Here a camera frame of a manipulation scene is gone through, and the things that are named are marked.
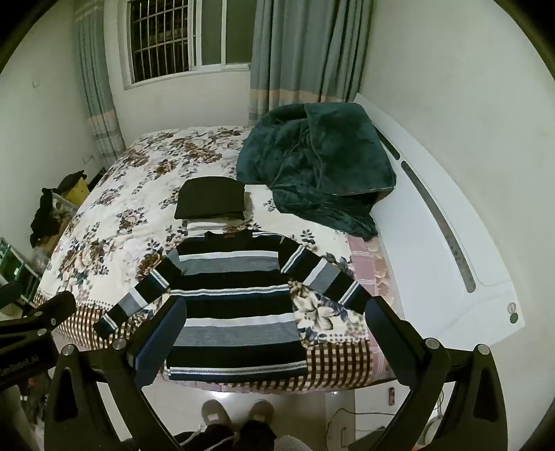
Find grey slipper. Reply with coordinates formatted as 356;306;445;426
201;399;233;429
246;399;275;425

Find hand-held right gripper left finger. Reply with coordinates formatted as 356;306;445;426
43;297;188;451

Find person's dark trouser legs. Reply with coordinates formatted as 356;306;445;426
173;420;278;451

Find yellow box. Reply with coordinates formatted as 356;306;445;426
64;177;90;208

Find floral bed sheet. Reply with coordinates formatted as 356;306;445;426
34;126;393;394

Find striped knit sweater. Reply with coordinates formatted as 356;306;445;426
93;230;374;385

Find dark green plush blanket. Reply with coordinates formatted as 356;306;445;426
235;102;398;242

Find barred window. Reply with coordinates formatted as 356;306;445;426
125;0;255;90

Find black folded garment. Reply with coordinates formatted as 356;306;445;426
174;176;247;222

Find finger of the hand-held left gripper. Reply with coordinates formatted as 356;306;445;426
0;290;77;348

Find white headboard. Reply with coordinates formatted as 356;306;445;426
352;92;525;393

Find green plastic crate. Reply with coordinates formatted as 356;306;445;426
0;236;42;306

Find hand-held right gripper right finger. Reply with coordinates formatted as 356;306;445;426
349;297;508;451

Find grey-green curtain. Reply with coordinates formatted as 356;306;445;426
248;0;375;127
73;0;127;169

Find black floor cable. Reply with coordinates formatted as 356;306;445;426
327;405;393;436

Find white folded garment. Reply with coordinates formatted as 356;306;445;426
181;191;255;238

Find black clothes heap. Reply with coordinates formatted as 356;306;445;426
29;171;87;249

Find pink patterned cloth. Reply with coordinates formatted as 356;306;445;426
346;235;393;298

